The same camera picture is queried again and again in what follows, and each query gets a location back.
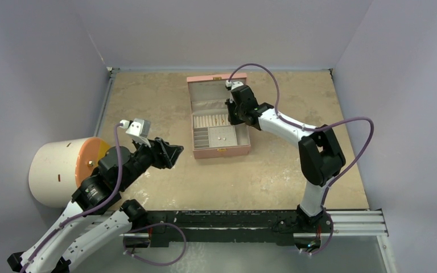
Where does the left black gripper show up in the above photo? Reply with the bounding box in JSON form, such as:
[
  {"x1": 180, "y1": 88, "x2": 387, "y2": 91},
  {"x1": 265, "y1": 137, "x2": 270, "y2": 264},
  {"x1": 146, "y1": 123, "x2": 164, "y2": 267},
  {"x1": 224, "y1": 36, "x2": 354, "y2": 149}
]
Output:
[{"x1": 119, "y1": 134, "x2": 183, "y2": 189}]

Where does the pink jewelry box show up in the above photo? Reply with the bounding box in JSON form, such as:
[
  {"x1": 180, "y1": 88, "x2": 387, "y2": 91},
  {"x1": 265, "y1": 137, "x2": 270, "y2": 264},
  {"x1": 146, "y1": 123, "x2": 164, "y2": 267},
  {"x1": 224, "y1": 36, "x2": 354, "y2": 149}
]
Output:
[{"x1": 187, "y1": 74, "x2": 251, "y2": 159}]

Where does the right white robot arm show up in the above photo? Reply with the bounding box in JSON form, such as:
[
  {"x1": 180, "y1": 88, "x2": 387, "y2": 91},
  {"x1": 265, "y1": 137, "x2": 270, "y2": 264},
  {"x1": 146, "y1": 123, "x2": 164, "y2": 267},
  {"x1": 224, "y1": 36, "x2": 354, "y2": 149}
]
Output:
[{"x1": 225, "y1": 80, "x2": 346, "y2": 231}]

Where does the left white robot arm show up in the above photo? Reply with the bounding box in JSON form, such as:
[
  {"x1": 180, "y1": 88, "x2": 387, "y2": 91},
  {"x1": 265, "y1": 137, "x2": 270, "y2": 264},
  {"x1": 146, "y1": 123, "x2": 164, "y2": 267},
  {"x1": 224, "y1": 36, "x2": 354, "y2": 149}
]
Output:
[{"x1": 7, "y1": 138, "x2": 184, "y2": 272}]

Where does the white cylinder orange lid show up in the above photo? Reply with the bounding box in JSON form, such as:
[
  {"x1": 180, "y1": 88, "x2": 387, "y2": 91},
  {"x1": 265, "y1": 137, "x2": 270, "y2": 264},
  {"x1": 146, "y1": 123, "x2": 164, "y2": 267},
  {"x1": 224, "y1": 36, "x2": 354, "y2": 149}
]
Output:
[{"x1": 28, "y1": 136, "x2": 111, "y2": 208}]

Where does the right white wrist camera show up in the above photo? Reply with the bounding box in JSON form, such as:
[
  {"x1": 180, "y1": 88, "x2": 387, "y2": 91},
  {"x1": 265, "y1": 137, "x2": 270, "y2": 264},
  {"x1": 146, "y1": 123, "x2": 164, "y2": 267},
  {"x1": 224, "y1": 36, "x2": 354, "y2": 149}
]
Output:
[{"x1": 225, "y1": 80, "x2": 244, "y2": 91}]

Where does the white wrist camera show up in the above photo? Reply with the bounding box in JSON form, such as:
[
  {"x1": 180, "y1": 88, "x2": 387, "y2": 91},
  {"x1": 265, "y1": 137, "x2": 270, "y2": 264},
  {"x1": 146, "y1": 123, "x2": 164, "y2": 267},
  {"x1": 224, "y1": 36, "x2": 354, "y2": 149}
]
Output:
[
  {"x1": 225, "y1": 80, "x2": 244, "y2": 91},
  {"x1": 120, "y1": 118, "x2": 151, "y2": 147}
]

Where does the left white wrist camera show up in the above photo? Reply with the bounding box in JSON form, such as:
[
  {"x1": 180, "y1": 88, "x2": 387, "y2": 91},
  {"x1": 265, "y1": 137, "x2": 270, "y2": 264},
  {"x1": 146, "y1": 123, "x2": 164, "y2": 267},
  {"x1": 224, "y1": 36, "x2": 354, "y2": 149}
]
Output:
[{"x1": 120, "y1": 118, "x2": 151, "y2": 147}]

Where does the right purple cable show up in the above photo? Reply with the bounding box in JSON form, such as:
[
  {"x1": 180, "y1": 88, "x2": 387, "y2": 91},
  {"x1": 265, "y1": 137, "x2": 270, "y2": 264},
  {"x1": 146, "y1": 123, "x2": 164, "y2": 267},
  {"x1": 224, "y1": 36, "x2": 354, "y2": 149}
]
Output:
[{"x1": 226, "y1": 63, "x2": 375, "y2": 212}]

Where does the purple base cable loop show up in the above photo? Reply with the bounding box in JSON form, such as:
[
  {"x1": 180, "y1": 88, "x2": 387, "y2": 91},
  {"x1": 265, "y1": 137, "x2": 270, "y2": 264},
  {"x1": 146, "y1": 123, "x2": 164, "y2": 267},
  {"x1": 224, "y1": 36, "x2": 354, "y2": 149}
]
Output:
[{"x1": 123, "y1": 222, "x2": 187, "y2": 267}]

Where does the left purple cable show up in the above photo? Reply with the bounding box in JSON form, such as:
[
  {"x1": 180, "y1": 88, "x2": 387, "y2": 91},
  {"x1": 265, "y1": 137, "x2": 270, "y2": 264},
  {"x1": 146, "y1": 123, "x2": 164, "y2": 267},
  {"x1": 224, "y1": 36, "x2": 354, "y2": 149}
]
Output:
[{"x1": 18, "y1": 122, "x2": 125, "y2": 273}]

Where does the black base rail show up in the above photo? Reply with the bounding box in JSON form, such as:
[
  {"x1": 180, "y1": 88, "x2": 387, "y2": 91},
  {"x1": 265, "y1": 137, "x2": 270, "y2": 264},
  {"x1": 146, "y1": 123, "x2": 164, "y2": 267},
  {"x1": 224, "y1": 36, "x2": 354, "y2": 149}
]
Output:
[{"x1": 123, "y1": 210, "x2": 333, "y2": 252}]

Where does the aluminium rail frame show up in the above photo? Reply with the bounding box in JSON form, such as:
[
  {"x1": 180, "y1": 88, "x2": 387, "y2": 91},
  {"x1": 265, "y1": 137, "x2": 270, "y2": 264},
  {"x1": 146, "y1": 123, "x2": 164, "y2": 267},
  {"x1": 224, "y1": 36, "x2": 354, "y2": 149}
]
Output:
[{"x1": 329, "y1": 210, "x2": 389, "y2": 237}]

